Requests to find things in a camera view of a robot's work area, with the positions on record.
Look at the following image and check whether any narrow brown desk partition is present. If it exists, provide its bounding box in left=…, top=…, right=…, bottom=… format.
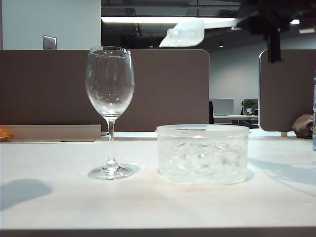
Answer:
left=258, top=48, right=316, bottom=138

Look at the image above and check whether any grey wall switch plate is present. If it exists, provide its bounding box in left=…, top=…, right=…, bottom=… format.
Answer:
left=42, top=35, right=57, bottom=50

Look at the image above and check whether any clear ice cubes heap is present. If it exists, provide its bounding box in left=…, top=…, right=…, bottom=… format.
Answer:
left=161, top=140, right=245, bottom=176

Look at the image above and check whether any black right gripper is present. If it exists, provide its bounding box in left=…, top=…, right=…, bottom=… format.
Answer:
left=236, top=0, right=293, bottom=34

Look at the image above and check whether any green potted plant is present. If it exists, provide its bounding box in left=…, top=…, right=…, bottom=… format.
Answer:
left=241, top=99, right=257, bottom=116

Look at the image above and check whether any translucent white plastic ice shovel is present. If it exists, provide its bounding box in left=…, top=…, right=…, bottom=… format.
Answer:
left=158, top=4, right=259, bottom=48

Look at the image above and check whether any wide brown desk partition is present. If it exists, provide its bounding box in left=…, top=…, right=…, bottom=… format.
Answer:
left=0, top=49, right=210, bottom=133

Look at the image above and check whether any round clear plastic container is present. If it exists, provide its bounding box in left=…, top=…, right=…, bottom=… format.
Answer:
left=155, top=124, right=252, bottom=186

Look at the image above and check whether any orange object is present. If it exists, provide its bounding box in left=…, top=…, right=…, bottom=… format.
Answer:
left=0, top=125, right=12, bottom=143

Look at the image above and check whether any black hanging cable strap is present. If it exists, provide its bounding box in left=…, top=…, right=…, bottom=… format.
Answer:
left=265, top=29, right=283, bottom=64

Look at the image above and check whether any white far desk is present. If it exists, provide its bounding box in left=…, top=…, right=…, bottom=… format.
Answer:
left=213, top=114, right=259, bottom=124

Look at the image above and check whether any long white ceiling light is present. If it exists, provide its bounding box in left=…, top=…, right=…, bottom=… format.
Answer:
left=100, top=16, right=301, bottom=25

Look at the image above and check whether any grey far desk screen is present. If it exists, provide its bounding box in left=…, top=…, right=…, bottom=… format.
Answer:
left=209, top=98, right=234, bottom=116

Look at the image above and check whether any clear wine glass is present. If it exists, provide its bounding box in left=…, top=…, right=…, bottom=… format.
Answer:
left=85, top=46, right=140, bottom=181

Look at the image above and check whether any brown lumpy object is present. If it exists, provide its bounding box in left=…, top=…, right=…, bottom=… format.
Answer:
left=292, top=114, right=314, bottom=139

